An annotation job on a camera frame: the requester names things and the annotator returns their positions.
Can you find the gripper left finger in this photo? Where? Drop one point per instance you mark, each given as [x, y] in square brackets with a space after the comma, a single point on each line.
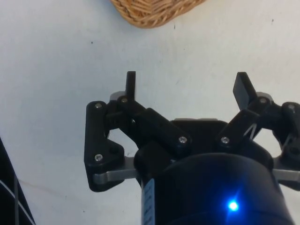
[98, 131]

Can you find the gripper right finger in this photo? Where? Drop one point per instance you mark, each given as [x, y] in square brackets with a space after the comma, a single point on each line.
[242, 93]

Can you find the brown wicker basket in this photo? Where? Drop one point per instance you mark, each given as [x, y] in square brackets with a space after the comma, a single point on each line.
[152, 11]

